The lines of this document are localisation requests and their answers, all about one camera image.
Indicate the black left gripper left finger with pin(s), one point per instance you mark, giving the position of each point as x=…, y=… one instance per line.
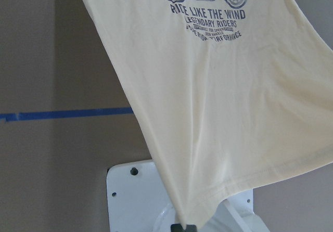
x=176, y=228

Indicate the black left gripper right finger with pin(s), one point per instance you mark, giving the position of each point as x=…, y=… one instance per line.
x=191, y=228

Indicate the cream long-sleeve graphic shirt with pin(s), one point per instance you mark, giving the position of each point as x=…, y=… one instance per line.
x=230, y=94

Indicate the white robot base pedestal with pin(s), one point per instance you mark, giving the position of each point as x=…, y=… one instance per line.
x=138, y=201

